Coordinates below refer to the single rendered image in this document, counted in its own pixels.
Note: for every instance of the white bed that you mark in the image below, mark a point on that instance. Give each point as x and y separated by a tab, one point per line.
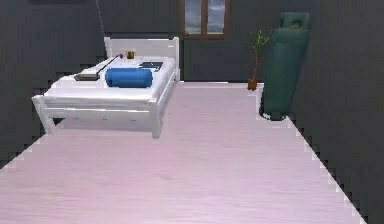
100	96

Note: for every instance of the brown framed window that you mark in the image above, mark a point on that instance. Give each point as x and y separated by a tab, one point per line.
204	17

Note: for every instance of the grey laptop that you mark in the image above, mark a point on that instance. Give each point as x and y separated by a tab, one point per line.
87	77

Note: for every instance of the blue bolster pillow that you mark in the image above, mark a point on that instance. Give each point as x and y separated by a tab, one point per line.
128	77

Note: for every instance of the dark blue book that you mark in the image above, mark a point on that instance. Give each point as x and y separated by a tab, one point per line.
151	65

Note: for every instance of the thin green house plant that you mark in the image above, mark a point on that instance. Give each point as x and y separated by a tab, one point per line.
256	60

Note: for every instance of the small yellow brown figurine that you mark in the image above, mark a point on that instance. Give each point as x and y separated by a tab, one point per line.
130	54

